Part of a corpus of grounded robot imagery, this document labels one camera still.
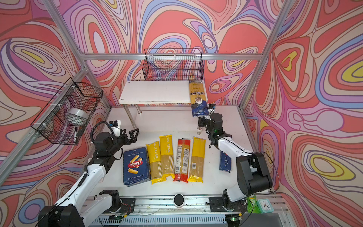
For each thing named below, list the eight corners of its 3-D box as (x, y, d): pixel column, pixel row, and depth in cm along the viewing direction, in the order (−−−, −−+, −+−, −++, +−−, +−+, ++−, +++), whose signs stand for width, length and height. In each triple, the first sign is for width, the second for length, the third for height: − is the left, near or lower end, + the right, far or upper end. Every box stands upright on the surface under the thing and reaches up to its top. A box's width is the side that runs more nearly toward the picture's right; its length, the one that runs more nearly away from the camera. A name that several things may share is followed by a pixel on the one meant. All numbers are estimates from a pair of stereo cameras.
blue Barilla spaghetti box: (218, 170, 87) (219, 168, 84) (219, 153, 94) (221, 150, 92) (229, 172, 86) (231, 170, 83) (230, 155, 93) (231, 153, 91)
